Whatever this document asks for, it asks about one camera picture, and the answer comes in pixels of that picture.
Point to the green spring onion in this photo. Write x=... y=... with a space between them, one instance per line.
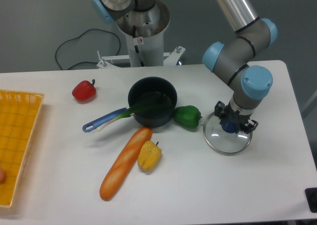
x=152 y=109

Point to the glass pot lid blue knob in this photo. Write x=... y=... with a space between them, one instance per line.
x=222 y=142

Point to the orange baguette bread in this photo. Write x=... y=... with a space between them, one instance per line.
x=118 y=172

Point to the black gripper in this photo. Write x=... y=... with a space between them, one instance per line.
x=238 y=116

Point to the green bell pepper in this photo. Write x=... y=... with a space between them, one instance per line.
x=187 y=116

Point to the dark blue saucepan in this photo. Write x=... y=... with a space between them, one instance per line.
x=144 y=85

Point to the black device at table corner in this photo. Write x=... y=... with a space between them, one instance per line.
x=311 y=196

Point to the yellow bell pepper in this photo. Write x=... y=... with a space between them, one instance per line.
x=149 y=156

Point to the yellow woven basket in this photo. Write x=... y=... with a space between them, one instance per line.
x=19 y=112

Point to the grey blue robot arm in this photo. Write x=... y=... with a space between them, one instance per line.
x=229 y=63

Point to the red bell pepper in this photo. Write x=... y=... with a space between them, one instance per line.
x=84 y=91

